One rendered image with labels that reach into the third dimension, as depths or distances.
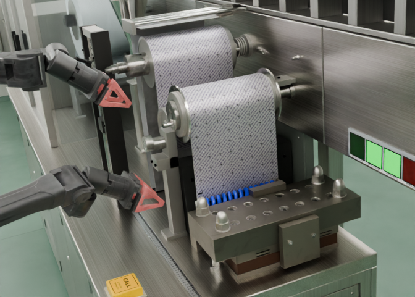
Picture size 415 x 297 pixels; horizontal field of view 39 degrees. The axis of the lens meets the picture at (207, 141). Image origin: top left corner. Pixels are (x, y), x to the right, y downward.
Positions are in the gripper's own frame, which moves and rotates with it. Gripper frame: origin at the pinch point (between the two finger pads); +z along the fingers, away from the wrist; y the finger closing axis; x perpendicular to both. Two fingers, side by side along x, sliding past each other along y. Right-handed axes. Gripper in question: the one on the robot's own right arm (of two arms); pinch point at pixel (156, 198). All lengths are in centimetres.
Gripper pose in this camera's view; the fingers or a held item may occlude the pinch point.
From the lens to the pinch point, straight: 146.4
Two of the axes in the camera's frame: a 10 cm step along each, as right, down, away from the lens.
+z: 8.2, 3.0, 4.8
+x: 4.0, -9.1, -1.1
